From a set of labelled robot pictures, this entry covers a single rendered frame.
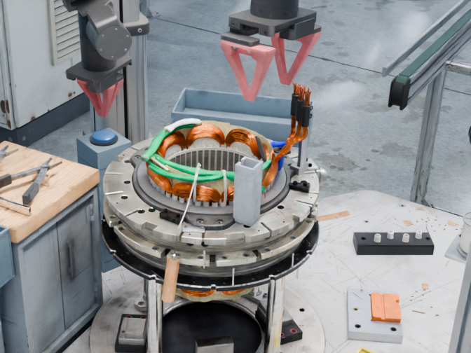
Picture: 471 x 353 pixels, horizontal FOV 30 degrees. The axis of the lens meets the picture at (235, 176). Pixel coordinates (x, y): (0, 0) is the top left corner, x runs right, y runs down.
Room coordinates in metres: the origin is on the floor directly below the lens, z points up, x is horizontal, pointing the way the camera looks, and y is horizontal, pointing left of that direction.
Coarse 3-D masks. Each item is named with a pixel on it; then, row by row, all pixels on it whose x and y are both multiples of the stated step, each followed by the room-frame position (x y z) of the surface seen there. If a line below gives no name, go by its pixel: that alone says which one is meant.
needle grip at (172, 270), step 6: (168, 258) 0.97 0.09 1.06; (168, 264) 0.96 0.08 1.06; (174, 264) 0.96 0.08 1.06; (168, 270) 0.96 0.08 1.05; (174, 270) 0.95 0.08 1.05; (168, 276) 0.95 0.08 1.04; (174, 276) 0.95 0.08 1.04; (168, 282) 0.95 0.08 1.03; (174, 282) 0.95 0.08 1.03; (168, 288) 0.95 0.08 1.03; (174, 288) 0.95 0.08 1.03; (162, 294) 0.95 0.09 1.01; (168, 294) 0.95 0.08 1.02; (174, 294) 0.95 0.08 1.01; (168, 300) 0.94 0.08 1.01
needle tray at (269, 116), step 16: (192, 96) 1.51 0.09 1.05; (208, 96) 1.51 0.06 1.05; (224, 96) 1.50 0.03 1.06; (240, 96) 1.50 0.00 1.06; (176, 112) 1.41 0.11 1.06; (192, 112) 1.49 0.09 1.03; (208, 112) 1.50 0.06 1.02; (224, 112) 1.50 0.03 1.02; (240, 112) 1.50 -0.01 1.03; (256, 112) 1.49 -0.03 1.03; (272, 112) 1.49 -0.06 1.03; (288, 112) 1.48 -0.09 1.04; (256, 128) 1.39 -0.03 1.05; (272, 128) 1.38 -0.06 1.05; (288, 128) 1.38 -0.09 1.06
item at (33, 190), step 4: (32, 184) 1.09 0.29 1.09; (36, 184) 1.09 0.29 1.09; (28, 188) 1.08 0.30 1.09; (32, 188) 1.08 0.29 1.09; (36, 188) 1.09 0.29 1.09; (28, 192) 1.07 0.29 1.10; (32, 192) 1.08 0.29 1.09; (36, 192) 1.09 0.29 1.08; (24, 196) 1.06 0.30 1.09; (28, 196) 1.06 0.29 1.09; (32, 196) 1.08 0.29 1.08; (24, 200) 1.06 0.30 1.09; (28, 200) 1.06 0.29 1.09; (24, 204) 1.06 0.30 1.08
